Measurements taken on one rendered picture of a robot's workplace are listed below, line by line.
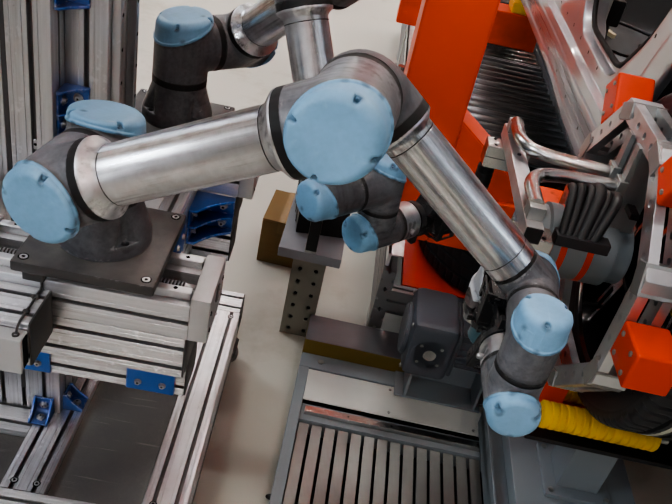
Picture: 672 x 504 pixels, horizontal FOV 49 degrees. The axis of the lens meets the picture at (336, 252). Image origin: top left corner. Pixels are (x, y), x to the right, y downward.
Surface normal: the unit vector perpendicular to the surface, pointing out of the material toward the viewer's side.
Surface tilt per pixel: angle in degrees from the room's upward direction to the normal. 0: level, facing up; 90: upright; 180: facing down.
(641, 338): 0
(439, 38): 90
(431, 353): 90
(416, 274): 0
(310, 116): 86
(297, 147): 86
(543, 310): 0
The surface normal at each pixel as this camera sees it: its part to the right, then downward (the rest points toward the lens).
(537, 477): 0.18, -0.81
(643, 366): -0.11, 0.54
